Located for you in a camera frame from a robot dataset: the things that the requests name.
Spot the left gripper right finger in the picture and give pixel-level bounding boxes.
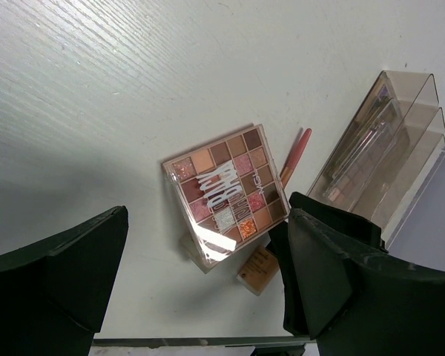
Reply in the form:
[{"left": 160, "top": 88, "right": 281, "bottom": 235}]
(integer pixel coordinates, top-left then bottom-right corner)
[{"left": 269, "top": 192, "right": 445, "bottom": 355}]

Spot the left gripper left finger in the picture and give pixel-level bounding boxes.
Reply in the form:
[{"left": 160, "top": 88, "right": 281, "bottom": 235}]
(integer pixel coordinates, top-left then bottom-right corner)
[{"left": 0, "top": 206, "right": 128, "bottom": 355}]

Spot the square pink eyeshadow palette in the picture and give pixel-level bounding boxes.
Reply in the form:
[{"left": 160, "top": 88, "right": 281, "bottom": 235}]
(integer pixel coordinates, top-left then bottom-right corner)
[{"left": 162, "top": 125, "right": 289, "bottom": 273}]

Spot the foundation bottle black cap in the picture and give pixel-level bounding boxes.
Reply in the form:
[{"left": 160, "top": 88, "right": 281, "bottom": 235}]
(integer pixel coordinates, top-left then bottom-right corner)
[{"left": 237, "top": 243, "right": 280, "bottom": 296}]

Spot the clear acrylic drawer organizer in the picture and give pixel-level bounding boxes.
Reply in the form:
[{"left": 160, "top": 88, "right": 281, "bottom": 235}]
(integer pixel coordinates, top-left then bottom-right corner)
[{"left": 308, "top": 70, "right": 445, "bottom": 247}]

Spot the pink lip pencil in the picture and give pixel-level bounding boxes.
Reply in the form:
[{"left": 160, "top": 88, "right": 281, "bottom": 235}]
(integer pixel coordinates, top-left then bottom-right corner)
[{"left": 280, "top": 128, "right": 312, "bottom": 188}]

